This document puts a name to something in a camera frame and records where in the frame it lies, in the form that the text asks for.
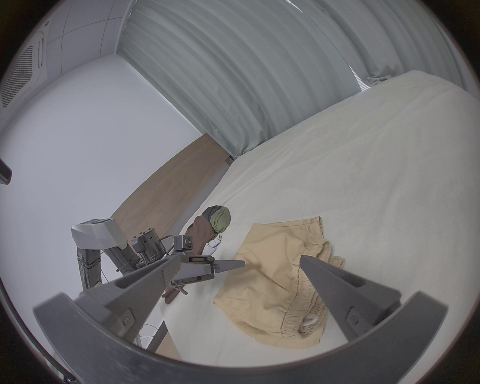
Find bed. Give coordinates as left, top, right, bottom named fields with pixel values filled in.
left=110, top=69, right=480, bottom=362

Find window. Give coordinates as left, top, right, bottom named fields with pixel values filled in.
left=349, top=65, right=373, bottom=91

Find black garment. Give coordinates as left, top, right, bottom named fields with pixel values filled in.
left=201, top=205, right=222, bottom=223

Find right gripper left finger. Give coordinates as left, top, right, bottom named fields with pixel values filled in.
left=77, top=256, right=181, bottom=343

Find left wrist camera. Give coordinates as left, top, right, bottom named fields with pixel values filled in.
left=173, top=234, right=194, bottom=255

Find white garment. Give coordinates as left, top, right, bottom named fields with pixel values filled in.
left=202, top=234, right=225, bottom=259

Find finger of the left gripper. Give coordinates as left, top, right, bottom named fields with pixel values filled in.
left=212, top=260, right=247, bottom=274

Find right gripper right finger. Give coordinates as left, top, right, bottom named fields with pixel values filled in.
left=300, top=255, right=403, bottom=344

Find pale green curtain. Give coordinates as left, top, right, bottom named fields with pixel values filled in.
left=292, top=0, right=469, bottom=94
left=116, top=0, right=367, bottom=158

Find brown garment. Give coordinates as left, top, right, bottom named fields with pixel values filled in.
left=162, top=215, right=226, bottom=305

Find olive green garment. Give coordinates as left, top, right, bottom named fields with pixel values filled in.
left=210, top=205, right=232, bottom=234

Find tan shorts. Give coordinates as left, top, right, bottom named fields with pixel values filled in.
left=212, top=215, right=346, bottom=349

